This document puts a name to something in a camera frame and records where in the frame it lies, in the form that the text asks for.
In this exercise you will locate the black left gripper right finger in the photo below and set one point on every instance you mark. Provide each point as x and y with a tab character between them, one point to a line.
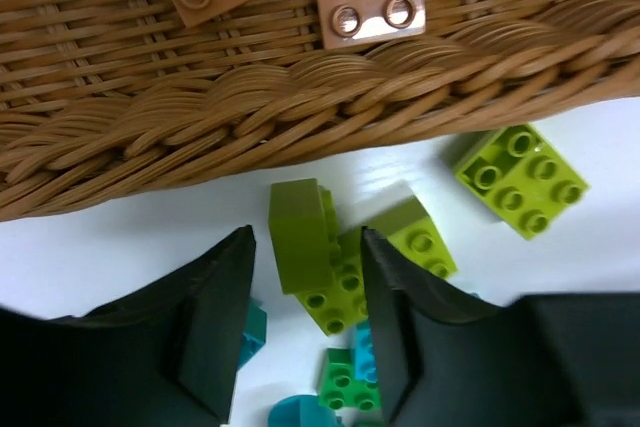
447	358

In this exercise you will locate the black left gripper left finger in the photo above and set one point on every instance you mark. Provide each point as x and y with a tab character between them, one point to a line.
164	355

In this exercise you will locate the green long lego brick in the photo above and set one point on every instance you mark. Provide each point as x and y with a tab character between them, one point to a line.
338	388

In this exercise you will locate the lime angled lego brick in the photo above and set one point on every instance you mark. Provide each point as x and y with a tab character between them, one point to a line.
521	178

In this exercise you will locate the small lime sloped lego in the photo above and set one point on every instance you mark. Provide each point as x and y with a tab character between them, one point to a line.
303	227

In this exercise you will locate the lime long lego brick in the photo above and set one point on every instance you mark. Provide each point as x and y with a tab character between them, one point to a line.
411	230

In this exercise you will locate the brown wicker divided basket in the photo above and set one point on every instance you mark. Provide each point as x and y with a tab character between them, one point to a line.
102	99

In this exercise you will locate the teal square lego brick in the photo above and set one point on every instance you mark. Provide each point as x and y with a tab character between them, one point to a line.
254	333

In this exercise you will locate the teal rounded printed lego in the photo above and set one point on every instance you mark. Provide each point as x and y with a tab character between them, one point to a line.
302	411

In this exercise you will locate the teal long lego brick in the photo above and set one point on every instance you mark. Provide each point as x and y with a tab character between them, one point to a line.
363	353

